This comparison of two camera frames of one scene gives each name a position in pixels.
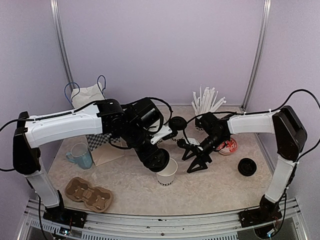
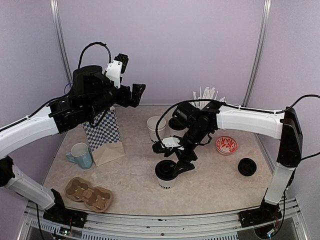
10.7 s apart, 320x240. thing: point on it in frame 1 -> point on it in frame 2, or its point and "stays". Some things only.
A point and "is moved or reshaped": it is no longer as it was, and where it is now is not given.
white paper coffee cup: (166, 177) is moved or reshaped
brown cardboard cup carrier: (96, 199) stays
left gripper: (149, 158) -> (125, 101)
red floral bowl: (228, 147) stays
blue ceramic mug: (79, 154) stays
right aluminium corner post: (259, 53) stays
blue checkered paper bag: (103, 148) stays
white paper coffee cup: (180, 135) -> (173, 132)
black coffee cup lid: (177, 123) stays
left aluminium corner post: (57, 20) stays
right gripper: (198, 160) -> (181, 156)
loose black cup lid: (247, 167) stays
